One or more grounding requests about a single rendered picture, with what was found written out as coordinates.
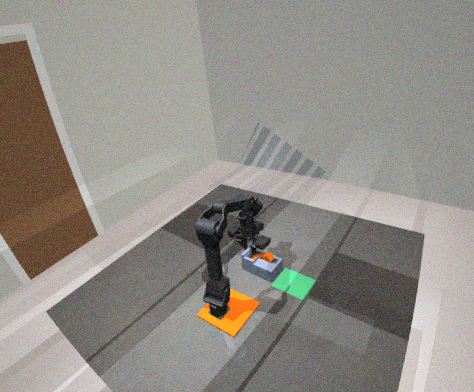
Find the orange l-shaped part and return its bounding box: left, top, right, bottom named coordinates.
left=251, top=252, right=274, bottom=262

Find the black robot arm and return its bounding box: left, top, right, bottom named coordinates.
left=195, top=194, right=264, bottom=320

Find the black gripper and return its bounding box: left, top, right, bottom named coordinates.
left=228, top=223, right=271, bottom=253

